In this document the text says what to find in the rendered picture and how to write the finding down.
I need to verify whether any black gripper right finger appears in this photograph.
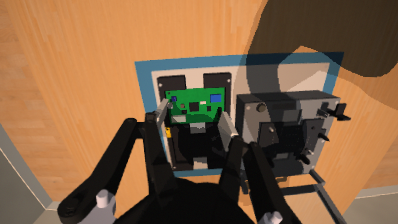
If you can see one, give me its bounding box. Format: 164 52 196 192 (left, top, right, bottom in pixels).
210 111 302 224

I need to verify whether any green circuit board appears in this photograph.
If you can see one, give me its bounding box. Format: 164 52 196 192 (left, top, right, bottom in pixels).
166 87 224 124

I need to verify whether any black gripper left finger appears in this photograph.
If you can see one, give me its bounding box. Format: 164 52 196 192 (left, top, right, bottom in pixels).
57 98 188 224

